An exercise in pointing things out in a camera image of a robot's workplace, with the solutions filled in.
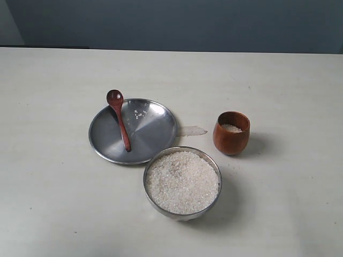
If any dark wooden spoon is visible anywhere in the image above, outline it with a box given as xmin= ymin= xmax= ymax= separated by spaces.
xmin=106 ymin=89 xmax=131 ymax=152

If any steel bowl of rice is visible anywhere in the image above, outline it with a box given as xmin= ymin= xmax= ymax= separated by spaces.
xmin=143 ymin=146 xmax=222 ymax=221

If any brown wooden cup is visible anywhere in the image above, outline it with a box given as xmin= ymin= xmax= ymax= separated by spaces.
xmin=213 ymin=111 xmax=250 ymax=155

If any clear tape patch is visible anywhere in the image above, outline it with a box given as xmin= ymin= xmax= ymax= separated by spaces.
xmin=180 ymin=126 xmax=207 ymax=137

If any round steel plate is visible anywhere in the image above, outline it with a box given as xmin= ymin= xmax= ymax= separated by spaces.
xmin=88 ymin=99 xmax=178 ymax=165

